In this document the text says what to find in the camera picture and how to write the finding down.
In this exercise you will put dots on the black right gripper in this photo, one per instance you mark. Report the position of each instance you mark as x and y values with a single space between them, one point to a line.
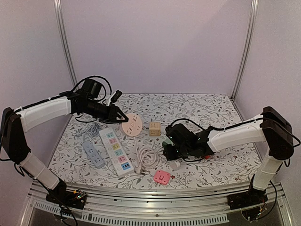
169 154

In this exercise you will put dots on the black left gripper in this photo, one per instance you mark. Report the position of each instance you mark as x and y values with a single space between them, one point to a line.
112 115

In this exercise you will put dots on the green cube adapter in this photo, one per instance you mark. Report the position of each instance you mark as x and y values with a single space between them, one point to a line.
165 141

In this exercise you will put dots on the white adapter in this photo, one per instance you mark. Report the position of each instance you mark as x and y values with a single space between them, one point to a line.
175 165

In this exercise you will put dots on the pink round socket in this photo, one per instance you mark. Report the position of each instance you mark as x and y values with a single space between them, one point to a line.
133 127

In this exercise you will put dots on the pink heart adapter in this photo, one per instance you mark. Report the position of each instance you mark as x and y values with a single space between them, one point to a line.
162 177

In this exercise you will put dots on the beige cube socket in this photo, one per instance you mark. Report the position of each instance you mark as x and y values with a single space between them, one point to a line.
154 129

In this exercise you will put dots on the white cube socket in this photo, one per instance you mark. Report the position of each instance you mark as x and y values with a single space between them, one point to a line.
195 119

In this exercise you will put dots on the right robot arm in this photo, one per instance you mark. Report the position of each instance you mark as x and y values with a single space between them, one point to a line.
269 127

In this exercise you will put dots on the floral table mat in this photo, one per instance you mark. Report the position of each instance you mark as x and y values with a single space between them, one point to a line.
233 165

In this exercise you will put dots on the white colourful power strip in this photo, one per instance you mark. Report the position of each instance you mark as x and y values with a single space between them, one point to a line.
116 153

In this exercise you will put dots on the grey-blue power strip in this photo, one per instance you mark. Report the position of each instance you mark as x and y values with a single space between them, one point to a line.
93 154

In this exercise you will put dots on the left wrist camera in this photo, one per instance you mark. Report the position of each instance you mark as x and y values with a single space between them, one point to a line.
113 97

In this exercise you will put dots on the right aluminium frame post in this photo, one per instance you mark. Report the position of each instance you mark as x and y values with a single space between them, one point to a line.
246 49

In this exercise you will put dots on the aluminium frame post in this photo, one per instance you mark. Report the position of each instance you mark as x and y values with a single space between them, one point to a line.
64 41
246 49

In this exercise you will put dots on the left aluminium frame post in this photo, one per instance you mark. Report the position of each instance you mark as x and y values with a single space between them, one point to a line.
64 41

